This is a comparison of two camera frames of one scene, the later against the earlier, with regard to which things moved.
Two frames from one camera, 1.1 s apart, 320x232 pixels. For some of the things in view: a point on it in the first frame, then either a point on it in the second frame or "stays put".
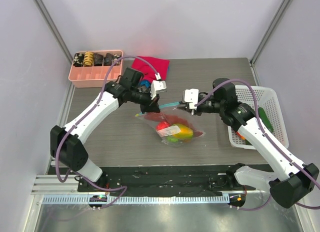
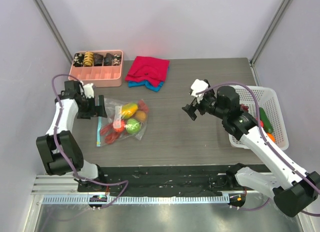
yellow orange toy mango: (186, 133) → (129, 110)
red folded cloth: (147, 72) stays put
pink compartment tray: (90, 68) stays put
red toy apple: (162, 125) → (118, 125)
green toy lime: (172, 139) → (133, 125)
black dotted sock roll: (114, 57) stays put
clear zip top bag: (173, 127) → (124, 119)
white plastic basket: (266, 100) stays put
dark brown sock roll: (98, 60) stays put
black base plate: (163, 181) stays put
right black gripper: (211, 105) stays put
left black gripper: (151, 106) → (91, 114)
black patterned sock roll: (108, 59) stays put
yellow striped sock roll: (88, 59) stays put
